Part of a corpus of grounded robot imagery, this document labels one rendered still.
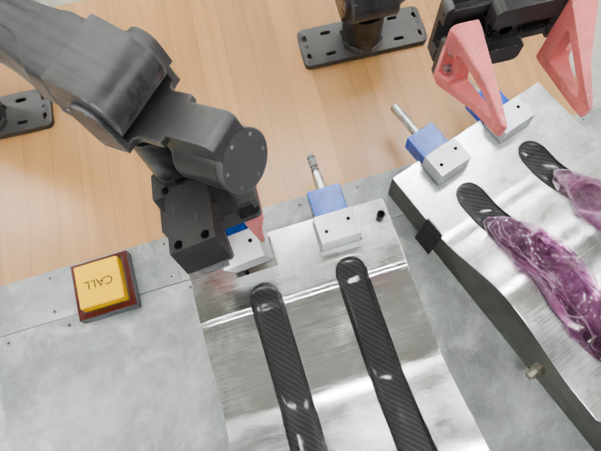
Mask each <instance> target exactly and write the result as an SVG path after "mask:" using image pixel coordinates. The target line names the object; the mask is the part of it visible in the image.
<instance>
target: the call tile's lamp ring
mask: <svg viewBox="0 0 601 451"><path fill-rule="evenodd" d="M113 256H117V257H118V258H119V257H122V258H123V266H124V271H125V275H126V279H127V284H128V288H129V293H130V297H131V300H130V301H128V302H123V303H119V304H116V305H114V306H111V307H107V308H104V309H102V310H98V311H93V312H91V313H87V314H84V313H83V311H82V310H81V309H80V302H79V296H78V291H77V286H76V281H75V275H74V270H73V269H74V268H77V267H80V266H83V265H86V264H89V263H92V262H95V261H99V260H103V259H107V258H110V257H113ZM71 272H72V281H73V287H74V292H75V297H76V302H77V308H78V313H79V319H80V321H82V320H84V319H90V318H93V317H96V316H98V315H102V314H105V313H108V312H111V311H116V310H119V309H122V308H125V307H128V306H132V305H134V304H137V301H136V296H135V292H134V288H133V283H132V279H131V271H130V267H129V262H128V258H127V253H126V251H121V252H118V253H115V254H112V255H108V256H105V257H103V258H99V259H96V260H91V261H88V262H85V263H81V264H79V265H76V266H72V267H71Z"/></svg>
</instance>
